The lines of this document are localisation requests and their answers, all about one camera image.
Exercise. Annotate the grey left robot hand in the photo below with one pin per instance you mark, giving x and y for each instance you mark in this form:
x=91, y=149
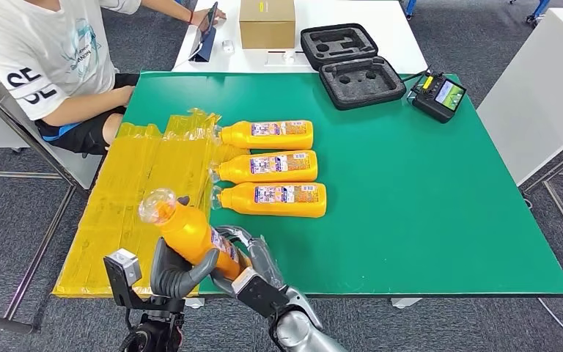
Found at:
x=170, y=279

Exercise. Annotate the person's left hand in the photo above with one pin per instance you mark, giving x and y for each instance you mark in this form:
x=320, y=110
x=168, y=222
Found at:
x=208, y=17

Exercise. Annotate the person's right hand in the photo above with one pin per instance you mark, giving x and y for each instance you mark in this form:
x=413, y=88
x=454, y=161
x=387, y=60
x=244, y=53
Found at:
x=126, y=96

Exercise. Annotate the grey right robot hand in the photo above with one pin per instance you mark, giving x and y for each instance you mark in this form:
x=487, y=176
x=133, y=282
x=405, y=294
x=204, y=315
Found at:
x=264, y=260

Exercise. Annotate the orange detergent bottle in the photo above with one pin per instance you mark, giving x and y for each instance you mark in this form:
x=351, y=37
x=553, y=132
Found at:
x=272, y=210
x=189, y=238
x=272, y=177
x=272, y=142

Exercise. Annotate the person's right forearm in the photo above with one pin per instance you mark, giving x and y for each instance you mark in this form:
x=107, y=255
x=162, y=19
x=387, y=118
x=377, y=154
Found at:
x=82, y=109

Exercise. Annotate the person's left forearm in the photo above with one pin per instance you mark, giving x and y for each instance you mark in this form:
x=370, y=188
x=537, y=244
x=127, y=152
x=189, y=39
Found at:
x=167, y=9

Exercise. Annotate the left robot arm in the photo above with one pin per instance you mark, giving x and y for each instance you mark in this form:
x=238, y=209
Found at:
x=155, y=335

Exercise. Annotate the red wristband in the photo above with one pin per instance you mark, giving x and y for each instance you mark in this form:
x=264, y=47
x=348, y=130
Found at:
x=190, y=17

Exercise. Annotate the tablet in blue cover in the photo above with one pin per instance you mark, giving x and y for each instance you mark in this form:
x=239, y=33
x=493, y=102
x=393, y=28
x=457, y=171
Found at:
x=204, y=39

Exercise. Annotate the white table foot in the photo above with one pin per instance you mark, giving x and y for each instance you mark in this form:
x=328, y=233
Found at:
x=191, y=302
x=405, y=301

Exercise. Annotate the small white case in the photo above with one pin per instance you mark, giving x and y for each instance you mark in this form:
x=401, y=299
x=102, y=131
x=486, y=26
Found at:
x=227, y=46

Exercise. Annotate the closed cardboard box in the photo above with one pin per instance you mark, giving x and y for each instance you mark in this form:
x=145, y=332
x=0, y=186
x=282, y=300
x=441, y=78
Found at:
x=267, y=26

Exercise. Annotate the white paper packet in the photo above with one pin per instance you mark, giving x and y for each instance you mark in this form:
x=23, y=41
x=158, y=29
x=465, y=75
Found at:
x=281, y=59

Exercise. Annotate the person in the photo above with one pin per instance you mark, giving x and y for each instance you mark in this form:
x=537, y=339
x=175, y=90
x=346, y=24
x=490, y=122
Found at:
x=43, y=53

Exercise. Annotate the yellow plastic sheet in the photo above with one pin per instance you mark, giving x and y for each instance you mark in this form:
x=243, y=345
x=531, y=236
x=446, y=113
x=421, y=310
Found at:
x=116, y=194

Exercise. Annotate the green table mat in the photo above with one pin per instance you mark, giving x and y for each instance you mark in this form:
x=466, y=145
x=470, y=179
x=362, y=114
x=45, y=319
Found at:
x=408, y=194

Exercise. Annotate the open black foam case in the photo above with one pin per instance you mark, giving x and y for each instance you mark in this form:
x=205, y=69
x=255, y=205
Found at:
x=359, y=83

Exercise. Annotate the white table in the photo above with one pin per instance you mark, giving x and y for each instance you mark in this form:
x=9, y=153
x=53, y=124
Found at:
x=539, y=87
x=388, y=29

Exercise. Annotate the blue metal leg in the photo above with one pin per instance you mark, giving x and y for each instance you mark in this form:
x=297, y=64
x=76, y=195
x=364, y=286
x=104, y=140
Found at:
x=410, y=7

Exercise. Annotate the black remote controller with screen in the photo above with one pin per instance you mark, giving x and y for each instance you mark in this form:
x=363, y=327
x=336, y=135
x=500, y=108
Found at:
x=432, y=100

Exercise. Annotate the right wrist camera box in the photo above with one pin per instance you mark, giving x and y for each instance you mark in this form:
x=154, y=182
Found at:
x=262, y=296

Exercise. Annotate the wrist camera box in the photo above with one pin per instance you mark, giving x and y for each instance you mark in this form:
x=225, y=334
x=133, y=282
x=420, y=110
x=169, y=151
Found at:
x=262, y=296
x=123, y=269

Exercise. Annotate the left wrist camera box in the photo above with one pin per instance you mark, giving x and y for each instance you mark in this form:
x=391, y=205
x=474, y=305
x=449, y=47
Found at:
x=123, y=269

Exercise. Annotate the blue wheeled frame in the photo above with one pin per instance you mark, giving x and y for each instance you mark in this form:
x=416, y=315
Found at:
x=539, y=9

